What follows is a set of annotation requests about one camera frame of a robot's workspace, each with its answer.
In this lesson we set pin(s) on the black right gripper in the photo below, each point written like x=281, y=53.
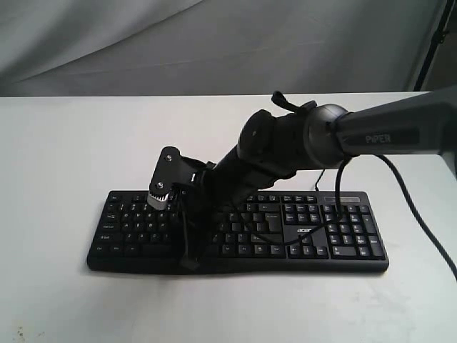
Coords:
x=210, y=187

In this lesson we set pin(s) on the black acer keyboard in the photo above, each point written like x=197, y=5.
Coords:
x=272, y=231

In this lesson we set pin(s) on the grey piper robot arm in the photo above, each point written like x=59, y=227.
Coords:
x=309, y=137

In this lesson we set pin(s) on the grey backdrop cloth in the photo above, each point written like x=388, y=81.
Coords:
x=161, y=48

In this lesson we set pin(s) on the black tripod stand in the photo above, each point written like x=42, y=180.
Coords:
x=438, y=37

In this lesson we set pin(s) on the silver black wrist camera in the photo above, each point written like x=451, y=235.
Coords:
x=175, y=174

